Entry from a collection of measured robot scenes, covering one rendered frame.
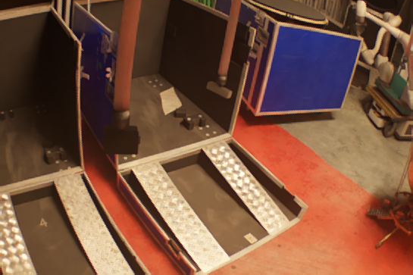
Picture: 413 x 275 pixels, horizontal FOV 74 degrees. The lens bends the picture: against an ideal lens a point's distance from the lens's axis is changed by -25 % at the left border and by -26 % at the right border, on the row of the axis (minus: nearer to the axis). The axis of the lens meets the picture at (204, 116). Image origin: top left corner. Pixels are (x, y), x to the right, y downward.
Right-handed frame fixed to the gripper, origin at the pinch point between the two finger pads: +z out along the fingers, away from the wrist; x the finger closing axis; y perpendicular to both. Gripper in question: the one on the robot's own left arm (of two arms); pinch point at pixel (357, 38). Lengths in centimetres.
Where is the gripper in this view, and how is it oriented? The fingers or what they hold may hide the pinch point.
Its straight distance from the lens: 324.4
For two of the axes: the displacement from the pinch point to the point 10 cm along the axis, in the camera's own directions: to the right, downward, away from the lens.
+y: -3.6, -3.9, 8.5
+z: -1.0, 9.2, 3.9
